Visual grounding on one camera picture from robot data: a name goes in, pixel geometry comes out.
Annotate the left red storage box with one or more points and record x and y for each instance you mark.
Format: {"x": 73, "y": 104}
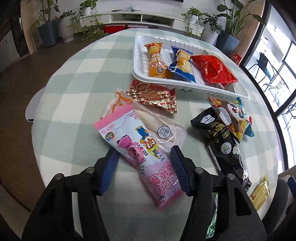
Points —
{"x": 110, "y": 29}

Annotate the panda colourful chip bag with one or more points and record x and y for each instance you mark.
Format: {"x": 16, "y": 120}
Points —
{"x": 234, "y": 116}

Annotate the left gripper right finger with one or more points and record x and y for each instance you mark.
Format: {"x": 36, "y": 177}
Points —
{"x": 184, "y": 168}

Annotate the blue planter with tall plant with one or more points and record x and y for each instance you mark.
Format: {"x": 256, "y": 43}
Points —
{"x": 46, "y": 27}

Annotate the gold foil snack pack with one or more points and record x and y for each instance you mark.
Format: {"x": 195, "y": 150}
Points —
{"x": 261, "y": 193}

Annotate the pink cartoon snack pack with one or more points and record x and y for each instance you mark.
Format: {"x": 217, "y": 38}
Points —
{"x": 124, "y": 130}

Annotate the white tall planter plant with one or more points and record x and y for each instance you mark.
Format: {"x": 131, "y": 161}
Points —
{"x": 212, "y": 28}

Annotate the red snack bag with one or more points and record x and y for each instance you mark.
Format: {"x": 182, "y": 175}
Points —
{"x": 213, "y": 69}

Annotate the black balcony chair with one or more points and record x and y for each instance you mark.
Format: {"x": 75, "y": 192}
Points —
{"x": 265, "y": 73}

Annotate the white ribbed planter plant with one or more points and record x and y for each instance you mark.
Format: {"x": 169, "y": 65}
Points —
{"x": 66, "y": 26}

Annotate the red patterned cookie pack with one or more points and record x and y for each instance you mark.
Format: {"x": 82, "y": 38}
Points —
{"x": 154, "y": 95}

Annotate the right trailing plant on console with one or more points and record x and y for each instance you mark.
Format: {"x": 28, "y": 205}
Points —
{"x": 192, "y": 18}

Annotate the grey chair seat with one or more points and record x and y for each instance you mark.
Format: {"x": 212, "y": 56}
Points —
{"x": 279, "y": 221}

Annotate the dark blue planter right plant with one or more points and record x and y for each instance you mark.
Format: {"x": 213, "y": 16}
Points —
{"x": 235, "y": 17}

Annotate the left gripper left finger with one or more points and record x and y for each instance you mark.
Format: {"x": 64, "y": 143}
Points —
{"x": 106, "y": 167}

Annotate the green seaweed snack pack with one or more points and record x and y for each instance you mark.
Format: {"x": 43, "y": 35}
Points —
{"x": 211, "y": 227}

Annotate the red gift box on floor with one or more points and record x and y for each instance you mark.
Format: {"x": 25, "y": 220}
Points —
{"x": 236, "y": 58}

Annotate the blue Tipo snack pack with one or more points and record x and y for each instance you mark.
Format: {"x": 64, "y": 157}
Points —
{"x": 181, "y": 66}

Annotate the trailing pothos in white pot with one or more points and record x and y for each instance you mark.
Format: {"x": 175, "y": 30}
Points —
{"x": 87, "y": 22}

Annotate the clear wrapped bread pack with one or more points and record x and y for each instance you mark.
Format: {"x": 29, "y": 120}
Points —
{"x": 166, "y": 132}

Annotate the white TV console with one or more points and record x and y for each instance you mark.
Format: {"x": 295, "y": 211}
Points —
{"x": 143, "y": 18}

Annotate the green checkered tablecloth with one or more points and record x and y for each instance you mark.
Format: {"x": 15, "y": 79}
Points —
{"x": 65, "y": 140}

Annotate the white plastic tray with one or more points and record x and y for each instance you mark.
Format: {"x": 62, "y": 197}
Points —
{"x": 140, "y": 68}

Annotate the orange yellow snack pack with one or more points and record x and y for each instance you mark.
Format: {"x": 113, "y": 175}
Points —
{"x": 157, "y": 67}

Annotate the white cabinet with shelves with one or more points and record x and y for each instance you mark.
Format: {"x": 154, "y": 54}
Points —
{"x": 8, "y": 49}

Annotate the black snack bag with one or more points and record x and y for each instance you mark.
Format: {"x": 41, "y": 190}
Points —
{"x": 222, "y": 146}

